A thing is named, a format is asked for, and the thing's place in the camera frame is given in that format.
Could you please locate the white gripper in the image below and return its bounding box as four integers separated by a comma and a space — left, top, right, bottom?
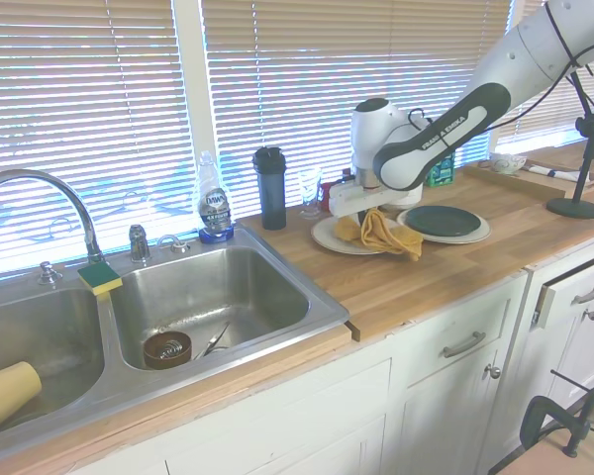
327, 182, 403, 228

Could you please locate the yellow terry cloth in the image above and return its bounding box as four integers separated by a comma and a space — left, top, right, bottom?
334, 206, 425, 262

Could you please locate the white plate with tan rim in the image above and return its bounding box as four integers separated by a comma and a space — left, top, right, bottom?
310, 215, 412, 256

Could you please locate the dark green plate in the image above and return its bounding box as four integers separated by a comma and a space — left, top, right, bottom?
405, 205, 482, 238

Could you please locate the large cream plate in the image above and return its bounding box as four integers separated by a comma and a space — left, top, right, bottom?
395, 205, 491, 244

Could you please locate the red mug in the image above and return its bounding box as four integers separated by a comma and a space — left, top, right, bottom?
319, 180, 350, 207

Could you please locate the clear glass pitcher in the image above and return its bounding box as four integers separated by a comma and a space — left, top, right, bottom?
296, 166, 324, 220

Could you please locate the black shaker bottle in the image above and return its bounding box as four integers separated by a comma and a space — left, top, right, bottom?
251, 146, 289, 232

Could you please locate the green cardboard box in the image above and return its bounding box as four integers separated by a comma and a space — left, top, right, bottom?
424, 150, 456, 188

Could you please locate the clear blue dish soap bottle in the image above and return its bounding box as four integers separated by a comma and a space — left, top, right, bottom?
196, 150, 238, 244

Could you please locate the wide white window blind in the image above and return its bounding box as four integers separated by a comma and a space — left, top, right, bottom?
200, 0, 514, 209

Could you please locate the white patterned bowl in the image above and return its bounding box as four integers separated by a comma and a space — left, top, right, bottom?
489, 151, 528, 175

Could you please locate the wooden tray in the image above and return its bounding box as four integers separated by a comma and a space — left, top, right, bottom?
462, 156, 594, 200

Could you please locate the stainless steel double sink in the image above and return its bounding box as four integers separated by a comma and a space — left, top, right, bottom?
0, 226, 351, 454

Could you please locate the chrome loop sink fitting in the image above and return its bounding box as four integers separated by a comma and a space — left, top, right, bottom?
156, 234, 189, 254

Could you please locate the white blue rolled item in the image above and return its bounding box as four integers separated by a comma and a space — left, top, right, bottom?
527, 164, 580, 182

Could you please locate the narrow white window blind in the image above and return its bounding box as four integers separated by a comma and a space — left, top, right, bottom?
494, 0, 594, 149

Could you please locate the black round base stand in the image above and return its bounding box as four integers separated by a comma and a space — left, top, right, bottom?
545, 66, 594, 220

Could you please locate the white open drawer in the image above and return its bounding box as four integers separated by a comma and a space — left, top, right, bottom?
533, 256, 594, 331

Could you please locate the metal whisk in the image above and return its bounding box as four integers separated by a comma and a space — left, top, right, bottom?
155, 338, 187, 360

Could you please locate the brown bowl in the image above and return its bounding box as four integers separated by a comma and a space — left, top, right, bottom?
143, 331, 194, 371

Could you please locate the dark green C-clamp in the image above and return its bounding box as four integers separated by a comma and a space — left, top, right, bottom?
519, 368, 594, 459

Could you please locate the yellow green sponge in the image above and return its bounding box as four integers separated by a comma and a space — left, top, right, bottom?
76, 262, 124, 298

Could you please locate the chrome gooseneck faucet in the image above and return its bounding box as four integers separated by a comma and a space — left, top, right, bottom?
0, 168, 106, 264

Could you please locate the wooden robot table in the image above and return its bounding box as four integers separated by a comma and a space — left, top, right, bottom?
489, 434, 594, 475

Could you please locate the chrome sink sprayer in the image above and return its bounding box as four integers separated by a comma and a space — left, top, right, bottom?
36, 260, 61, 287

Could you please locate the yellow cup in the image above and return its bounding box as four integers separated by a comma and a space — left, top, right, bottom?
0, 360, 44, 439

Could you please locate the white cabinet with metal handles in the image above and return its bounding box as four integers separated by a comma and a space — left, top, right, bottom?
68, 232, 594, 475

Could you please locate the chrome faucet handle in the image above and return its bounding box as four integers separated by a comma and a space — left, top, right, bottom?
128, 223, 152, 263

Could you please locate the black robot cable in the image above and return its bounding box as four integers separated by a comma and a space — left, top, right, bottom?
408, 0, 594, 149

